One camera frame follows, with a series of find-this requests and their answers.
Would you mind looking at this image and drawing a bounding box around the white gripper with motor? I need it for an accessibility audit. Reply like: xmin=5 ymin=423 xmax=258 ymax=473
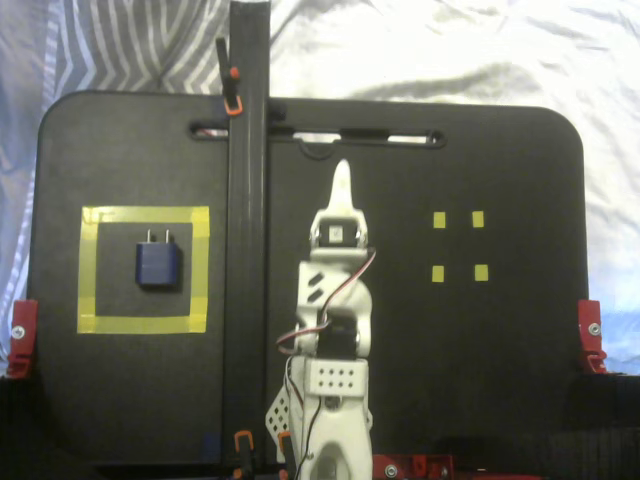
xmin=308 ymin=158 xmax=376 ymax=263

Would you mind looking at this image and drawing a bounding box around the blue white charger block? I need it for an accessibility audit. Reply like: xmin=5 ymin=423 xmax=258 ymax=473
xmin=134 ymin=228 xmax=183 ymax=292

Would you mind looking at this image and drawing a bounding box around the black flat bar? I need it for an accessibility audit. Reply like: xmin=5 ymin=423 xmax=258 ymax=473
xmin=222 ymin=0 xmax=272 ymax=474

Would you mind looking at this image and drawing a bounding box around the orange black spring clamp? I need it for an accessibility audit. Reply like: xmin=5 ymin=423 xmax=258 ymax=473
xmin=234 ymin=429 xmax=256 ymax=480
xmin=277 ymin=430 xmax=296 ymax=472
xmin=214 ymin=37 xmax=246 ymax=119

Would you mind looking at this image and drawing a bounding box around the white grey bed sheet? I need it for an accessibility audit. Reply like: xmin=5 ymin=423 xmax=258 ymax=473
xmin=0 ymin=0 xmax=640 ymax=376

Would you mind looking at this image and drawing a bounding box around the yellow tape square outline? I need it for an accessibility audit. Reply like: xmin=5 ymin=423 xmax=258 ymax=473
xmin=76 ymin=204 xmax=211 ymax=335

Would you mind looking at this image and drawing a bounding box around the black backdrop board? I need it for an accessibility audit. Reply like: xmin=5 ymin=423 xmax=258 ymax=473
xmin=0 ymin=372 xmax=640 ymax=480

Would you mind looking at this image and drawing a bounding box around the red white servo cable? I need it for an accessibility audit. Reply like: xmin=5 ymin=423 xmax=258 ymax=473
xmin=276 ymin=247 xmax=378 ymax=352

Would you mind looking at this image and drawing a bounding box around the red metal corner bracket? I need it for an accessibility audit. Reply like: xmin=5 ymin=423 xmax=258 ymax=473
xmin=6 ymin=298 xmax=40 ymax=379
xmin=576 ymin=298 xmax=609 ymax=376

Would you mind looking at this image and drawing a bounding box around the red triangular post bracket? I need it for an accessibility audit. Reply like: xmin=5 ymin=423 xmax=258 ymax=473
xmin=372 ymin=452 xmax=456 ymax=480

